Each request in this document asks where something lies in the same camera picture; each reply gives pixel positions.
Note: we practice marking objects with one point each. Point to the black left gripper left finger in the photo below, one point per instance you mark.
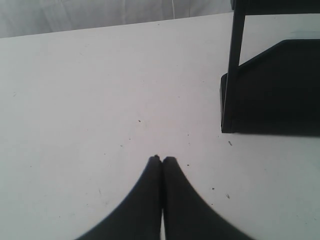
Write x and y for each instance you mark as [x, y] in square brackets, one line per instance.
[139, 215]

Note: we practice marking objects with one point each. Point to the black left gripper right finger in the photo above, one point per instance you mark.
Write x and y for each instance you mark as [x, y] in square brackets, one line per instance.
[186, 215]

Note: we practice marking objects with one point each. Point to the black metal shelf rack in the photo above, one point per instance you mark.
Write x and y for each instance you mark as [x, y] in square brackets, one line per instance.
[277, 92]

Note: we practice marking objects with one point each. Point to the white backdrop cloth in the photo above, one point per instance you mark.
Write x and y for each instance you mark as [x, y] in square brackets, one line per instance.
[30, 17]

